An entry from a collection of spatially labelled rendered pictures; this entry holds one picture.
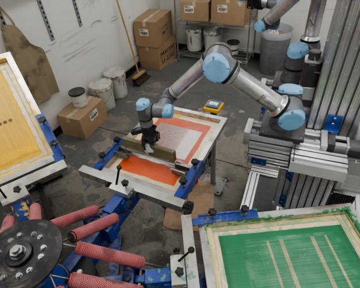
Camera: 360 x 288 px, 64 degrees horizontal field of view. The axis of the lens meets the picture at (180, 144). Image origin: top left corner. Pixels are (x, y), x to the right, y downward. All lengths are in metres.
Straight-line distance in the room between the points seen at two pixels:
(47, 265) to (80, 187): 2.09
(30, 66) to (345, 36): 2.92
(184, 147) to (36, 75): 2.12
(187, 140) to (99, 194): 1.38
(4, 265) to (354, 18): 1.68
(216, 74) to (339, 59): 0.63
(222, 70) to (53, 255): 0.96
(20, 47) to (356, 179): 3.14
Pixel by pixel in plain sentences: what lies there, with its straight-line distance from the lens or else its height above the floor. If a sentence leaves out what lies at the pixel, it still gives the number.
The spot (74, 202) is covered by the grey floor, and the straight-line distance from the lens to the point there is 3.10.
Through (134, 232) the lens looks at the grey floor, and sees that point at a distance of 2.70.
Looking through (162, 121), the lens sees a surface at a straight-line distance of 2.17.
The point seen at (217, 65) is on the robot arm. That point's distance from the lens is 1.25.
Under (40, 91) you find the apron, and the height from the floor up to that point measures 0.67.
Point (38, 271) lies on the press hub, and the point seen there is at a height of 1.31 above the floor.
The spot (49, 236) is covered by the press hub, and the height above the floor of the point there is 1.31.
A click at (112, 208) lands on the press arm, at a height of 1.04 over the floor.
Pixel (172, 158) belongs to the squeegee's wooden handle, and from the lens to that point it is 1.64.
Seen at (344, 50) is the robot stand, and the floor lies 1.63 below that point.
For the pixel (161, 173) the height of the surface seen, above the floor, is 0.95.
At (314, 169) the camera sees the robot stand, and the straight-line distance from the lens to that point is 1.59.
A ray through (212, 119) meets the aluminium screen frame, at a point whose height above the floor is 0.98.
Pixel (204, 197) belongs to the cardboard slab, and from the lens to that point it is 2.82.
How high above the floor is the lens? 2.24
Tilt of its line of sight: 41 degrees down
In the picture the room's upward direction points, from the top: 5 degrees counter-clockwise
